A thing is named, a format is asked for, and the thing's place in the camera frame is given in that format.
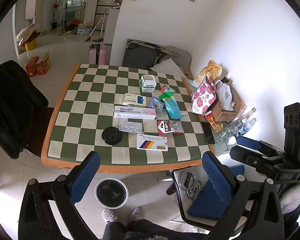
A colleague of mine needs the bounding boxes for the red duck feet snack packet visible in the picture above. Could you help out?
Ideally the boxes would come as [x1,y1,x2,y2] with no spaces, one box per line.
[157,120,175,135]

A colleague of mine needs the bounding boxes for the blue green snack bag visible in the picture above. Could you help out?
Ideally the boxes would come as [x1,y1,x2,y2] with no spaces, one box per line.
[159,92,183,120]

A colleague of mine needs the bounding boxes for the white trash bin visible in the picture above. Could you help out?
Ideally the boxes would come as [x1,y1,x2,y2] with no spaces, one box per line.
[95,178,129,209]

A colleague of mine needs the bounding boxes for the clear plastic bottle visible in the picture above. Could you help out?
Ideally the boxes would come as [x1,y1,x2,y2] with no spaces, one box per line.
[215,107,256,144]

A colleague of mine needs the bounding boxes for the black phone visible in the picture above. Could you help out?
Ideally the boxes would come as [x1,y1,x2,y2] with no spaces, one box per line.
[201,122,215,145]

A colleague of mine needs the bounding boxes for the brown cardboard box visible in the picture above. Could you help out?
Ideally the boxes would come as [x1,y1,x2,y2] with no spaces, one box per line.
[210,87,247,122]

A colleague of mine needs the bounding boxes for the red snack box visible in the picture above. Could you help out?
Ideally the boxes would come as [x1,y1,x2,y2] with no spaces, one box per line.
[205,111,223,133]

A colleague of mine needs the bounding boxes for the left grey slipper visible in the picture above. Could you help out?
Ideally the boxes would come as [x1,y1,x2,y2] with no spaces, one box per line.
[102,208,117,223]

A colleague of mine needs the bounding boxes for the grey slipper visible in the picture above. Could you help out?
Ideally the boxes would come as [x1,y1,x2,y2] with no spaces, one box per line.
[129,207,145,222]
[102,208,117,223]

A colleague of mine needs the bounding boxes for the black cup lid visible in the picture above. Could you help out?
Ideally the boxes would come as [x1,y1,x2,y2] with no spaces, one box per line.
[101,127,122,145]

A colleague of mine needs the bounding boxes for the pink flower paper bag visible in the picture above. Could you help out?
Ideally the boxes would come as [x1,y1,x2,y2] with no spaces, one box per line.
[191,75,216,115]

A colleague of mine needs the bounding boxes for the right grey slipper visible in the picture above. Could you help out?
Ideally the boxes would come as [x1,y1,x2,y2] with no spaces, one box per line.
[129,207,145,222]

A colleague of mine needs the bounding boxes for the silver foil wrapper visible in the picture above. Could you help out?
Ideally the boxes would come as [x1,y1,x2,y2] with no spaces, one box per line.
[170,121,185,133]

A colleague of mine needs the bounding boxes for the white box coloured stripes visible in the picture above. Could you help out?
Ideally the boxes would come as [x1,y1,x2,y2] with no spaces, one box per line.
[136,134,168,152]

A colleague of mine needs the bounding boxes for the silver blister pack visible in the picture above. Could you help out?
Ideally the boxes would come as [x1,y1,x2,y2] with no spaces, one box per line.
[119,121,143,134]

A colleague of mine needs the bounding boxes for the yellow snack bag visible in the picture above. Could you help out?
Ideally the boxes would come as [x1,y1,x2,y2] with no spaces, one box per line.
[193,60,223,85]

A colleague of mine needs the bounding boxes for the green white checkered tablecloth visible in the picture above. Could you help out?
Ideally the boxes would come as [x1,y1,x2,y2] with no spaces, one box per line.
[41,64,211,173]

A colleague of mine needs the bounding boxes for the small red blue carton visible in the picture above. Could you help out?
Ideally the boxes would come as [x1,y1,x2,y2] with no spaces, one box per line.
[161,85,175,93]

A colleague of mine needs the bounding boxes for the light blue candy wrapper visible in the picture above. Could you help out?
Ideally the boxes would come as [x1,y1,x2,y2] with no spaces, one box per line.
[148,96,165,112]

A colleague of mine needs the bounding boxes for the white blue medicine box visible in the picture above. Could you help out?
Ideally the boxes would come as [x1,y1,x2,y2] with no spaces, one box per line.
[123,93,146,107]

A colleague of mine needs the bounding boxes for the long pink Doctor box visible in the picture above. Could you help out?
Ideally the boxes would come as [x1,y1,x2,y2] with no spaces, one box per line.
[113,106,157,120]

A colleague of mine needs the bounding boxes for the black office chair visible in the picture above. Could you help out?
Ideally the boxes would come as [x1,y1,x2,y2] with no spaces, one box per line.
[0,60,54,159]

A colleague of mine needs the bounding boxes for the green white open box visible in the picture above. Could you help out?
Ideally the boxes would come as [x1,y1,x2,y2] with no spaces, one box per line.
[140,75,157,93]

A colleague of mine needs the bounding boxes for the orange cardboard box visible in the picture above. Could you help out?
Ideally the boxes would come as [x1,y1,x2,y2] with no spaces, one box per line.
[26,51,51,77]

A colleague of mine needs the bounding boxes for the pink suitcase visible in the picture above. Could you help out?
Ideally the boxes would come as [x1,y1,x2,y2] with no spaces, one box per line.
[89,43,106,65]

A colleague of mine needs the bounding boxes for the folded grey camp bed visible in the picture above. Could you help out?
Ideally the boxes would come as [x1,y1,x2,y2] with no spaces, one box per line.
[121,38,179,70]

